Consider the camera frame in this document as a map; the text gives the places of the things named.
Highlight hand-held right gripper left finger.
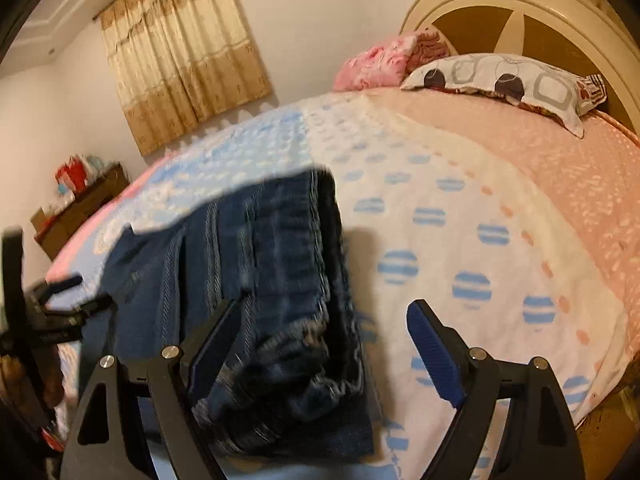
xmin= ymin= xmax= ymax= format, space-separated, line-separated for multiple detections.
xmin=60 ymin=298 xmax=242 ymax=480

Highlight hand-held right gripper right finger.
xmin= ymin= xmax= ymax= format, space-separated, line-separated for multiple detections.
xmin=405 ymin=298 xmax=587 ymax=480

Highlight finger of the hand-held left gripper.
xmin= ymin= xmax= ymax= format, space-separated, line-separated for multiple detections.
xmin=64 ymin=293 xmax=115 ymax=320
xmin=29 ymin=274 xmax=84 ymax=307

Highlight blue denim jeans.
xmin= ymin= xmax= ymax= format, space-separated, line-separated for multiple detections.
xmin=92 ymin=167 xmax=377 ymax=462

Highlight person's left hand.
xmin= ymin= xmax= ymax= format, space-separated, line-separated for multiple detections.
xmin=42 ymin=354 xmax=64 ymax=407

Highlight brown wooden desk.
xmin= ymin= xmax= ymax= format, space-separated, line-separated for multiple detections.
xmin=30 ymin=162 xmax=131 ymax=261

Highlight polka dot printed bedspread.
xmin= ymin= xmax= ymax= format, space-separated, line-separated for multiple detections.
xmin=44 ymin=87 xmax=640 ymax=480

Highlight beige window curtain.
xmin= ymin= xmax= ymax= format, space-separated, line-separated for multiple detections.
xmin=92 ymin=0 xmax=274 ymax=157

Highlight circle patterned pillow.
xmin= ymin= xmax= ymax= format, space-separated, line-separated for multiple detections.
xmin=400 ymin=53 xmax=609 ymax=139

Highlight folded pink floral quilt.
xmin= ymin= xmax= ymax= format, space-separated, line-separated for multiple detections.
xmin=332 ymin=30 xmax=457 ymax=92

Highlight cream wooden headboard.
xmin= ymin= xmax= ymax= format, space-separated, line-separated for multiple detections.
xmin=399 ymin=0 xmax=640 ymax=137

